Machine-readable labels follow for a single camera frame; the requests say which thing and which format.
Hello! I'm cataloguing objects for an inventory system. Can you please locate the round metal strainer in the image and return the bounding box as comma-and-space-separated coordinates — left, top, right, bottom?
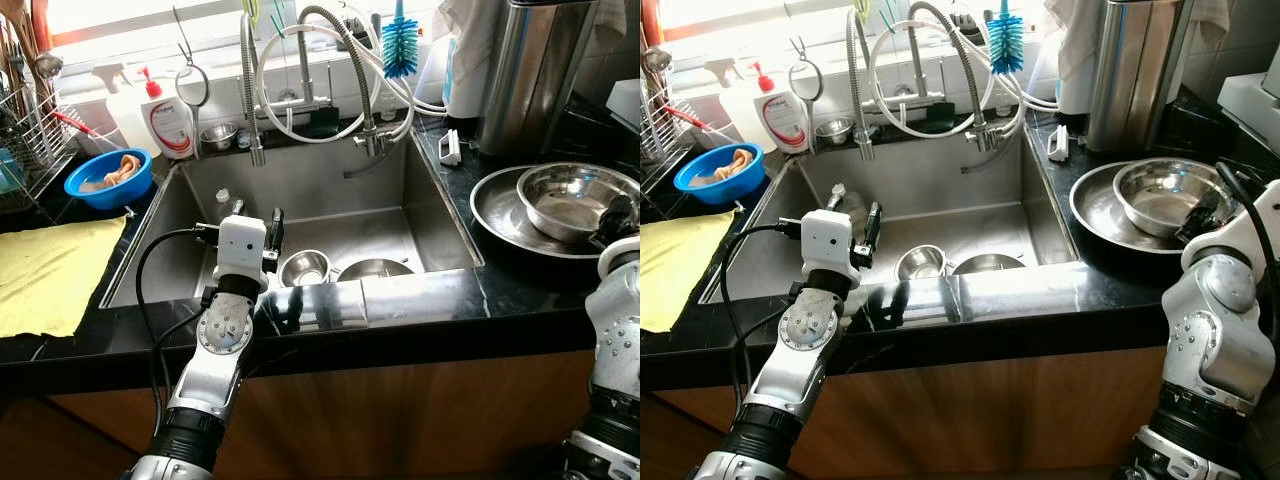
171, 5, 212, 162
784, 35, 829, 157

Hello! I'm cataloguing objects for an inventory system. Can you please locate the large steel bowl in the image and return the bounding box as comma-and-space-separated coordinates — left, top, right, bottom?
515, 161, 641, 245
1112, 156, 1242, 240

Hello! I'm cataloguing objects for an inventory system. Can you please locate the yellow cloth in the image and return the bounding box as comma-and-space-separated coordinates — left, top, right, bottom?
640, 209, 742, 334
0, 215, 129, 339

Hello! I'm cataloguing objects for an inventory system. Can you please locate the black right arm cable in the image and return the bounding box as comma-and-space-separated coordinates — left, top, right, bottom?
1214, 159, 1280, 331

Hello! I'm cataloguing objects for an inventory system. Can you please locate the blue plastic bowl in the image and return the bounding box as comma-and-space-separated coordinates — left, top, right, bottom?
63, 148, 155, 212
672, 142, 767, 207

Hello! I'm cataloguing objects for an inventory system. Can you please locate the small steel bowl on ledge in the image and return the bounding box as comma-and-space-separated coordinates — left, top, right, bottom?
814, 117, 859, 147
199, 123, 242, 153

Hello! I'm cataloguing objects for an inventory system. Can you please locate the flexible steel hose faucet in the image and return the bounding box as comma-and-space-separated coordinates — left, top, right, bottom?
844, 8, 880, 162
237, 10, 268, 168

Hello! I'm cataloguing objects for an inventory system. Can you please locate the shallow steel dish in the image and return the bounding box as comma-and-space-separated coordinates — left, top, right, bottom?
334, 257, 417, 284
949, 252, 1027, 277

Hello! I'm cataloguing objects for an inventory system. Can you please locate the tall steel cylinder container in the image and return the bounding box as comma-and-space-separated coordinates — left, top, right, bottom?
1084, 0, 1197, 154
477, 0, 602, 159

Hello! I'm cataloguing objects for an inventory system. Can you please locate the white water hose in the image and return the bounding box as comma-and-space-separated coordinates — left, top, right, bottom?
867, 16, 1062, 142
254, 18, 447, 147

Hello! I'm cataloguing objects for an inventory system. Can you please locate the red-handled utensil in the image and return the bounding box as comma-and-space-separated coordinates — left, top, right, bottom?
659, 102, 717, 137
54, 107, 102, 142

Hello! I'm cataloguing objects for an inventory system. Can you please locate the wide steel basin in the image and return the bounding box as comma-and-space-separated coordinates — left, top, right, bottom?
1067, 159, 1217, 257
469, 164, 641, 262

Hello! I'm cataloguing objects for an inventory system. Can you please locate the white appliance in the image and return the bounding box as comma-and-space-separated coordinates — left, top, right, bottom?
1214, 44, 1280, 157
604, 77, 641, 132

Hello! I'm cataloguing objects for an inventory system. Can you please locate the gooseneck steel faucet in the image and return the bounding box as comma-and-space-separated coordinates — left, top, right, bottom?
296, 4, 392, 157
904, 0, 1012, 154

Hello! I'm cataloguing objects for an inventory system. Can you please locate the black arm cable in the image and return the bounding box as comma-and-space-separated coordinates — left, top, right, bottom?
1214, 159, 1280, 331
134, 227, 222, 437
721, 221, 807, 422

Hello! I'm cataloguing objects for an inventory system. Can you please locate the blue bottle brush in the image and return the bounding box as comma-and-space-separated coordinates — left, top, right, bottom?
380, 0, 421, 80
985, 0, 1027, 77

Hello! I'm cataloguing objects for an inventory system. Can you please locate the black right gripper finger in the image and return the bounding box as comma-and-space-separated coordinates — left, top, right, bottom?
592, 195, 638, 227
1186, 184, 1237, 215

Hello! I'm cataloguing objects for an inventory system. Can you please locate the small steel cup bowl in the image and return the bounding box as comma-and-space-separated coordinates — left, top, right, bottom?
894, 244, 950, 282
277, 249, 334, 290

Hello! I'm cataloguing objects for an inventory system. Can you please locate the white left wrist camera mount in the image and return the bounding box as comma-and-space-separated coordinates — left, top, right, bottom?
212, 214, 270, 294
799, 207, 862, 287

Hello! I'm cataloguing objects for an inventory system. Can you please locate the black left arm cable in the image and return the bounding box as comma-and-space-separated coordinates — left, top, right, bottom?
721, 221, 807, 422
134, 227, 222, 437

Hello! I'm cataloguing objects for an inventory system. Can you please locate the white soap bottle red pump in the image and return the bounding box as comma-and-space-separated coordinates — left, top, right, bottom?
135, 66, 197, 162
749, 60, 812, 155

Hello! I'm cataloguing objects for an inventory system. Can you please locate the wooden cabinet front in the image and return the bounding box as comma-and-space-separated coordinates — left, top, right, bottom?
0, 348, 641, 480
640, 343, 1280, 480

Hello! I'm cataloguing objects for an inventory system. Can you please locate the wire dish rack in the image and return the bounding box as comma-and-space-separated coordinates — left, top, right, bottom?
640, 80, 692, 192
0, 40, 77, 217

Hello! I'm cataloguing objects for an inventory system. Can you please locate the clear glass bottle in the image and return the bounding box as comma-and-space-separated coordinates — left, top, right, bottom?
824, 182, 872, 227
214, 187, 252, 224

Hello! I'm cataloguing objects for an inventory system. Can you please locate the stainless steel sink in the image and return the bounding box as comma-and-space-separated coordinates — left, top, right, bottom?
99, 134, 485, 310
697, 129, 1087, 305

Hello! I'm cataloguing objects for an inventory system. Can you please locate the white water purifier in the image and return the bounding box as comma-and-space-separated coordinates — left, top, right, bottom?
1044, 0, 1107, 117
439, 0, 513, 122

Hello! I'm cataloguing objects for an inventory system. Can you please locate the peach-coloured rag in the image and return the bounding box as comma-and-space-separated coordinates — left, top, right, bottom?
102, 153, 142, 190
711, 148, 752, 187

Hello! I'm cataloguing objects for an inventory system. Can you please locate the white spray bottle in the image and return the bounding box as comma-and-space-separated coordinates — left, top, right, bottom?
702, 57, 767, 152
91, 62, 152, 157

